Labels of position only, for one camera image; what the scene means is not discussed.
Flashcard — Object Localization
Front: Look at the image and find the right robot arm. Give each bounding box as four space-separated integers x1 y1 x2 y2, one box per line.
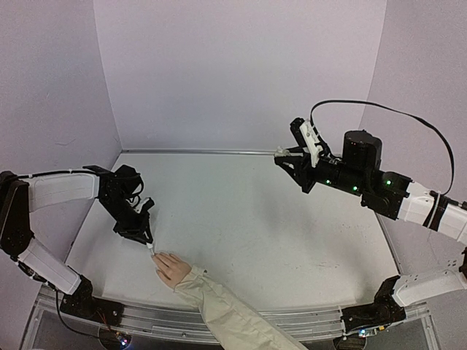
274 127 466 338

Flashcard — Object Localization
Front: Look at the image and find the aluminium back table rail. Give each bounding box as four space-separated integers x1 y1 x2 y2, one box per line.
120 149 277 156

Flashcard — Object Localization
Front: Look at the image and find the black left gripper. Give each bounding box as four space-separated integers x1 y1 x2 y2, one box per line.
100 195 153 244

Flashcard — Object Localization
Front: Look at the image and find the clear nail polish bottle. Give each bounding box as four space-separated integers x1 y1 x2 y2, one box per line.
274 147 291 158

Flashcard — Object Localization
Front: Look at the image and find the black right camera cable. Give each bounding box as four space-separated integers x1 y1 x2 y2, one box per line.
309 100 456 196

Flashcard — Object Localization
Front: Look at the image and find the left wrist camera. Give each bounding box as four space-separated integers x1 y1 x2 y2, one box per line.
133 197 155 213

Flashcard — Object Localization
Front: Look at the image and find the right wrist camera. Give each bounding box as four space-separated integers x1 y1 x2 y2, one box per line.
290 117 330 168

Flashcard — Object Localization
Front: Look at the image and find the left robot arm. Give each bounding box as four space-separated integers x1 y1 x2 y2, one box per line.
1 165 154 327

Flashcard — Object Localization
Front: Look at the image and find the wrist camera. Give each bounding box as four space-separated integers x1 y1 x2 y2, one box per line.
133 197 155 213
290 117 330 168

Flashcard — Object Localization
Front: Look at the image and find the beige sleeved forearm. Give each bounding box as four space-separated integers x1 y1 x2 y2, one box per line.
174 265 305 350

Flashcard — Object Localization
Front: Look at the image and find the aluminium front rail frame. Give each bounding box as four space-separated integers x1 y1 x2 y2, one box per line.
21 281 439 349

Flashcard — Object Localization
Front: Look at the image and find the mannequin hand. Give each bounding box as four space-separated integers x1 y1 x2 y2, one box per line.
152 252 192 289

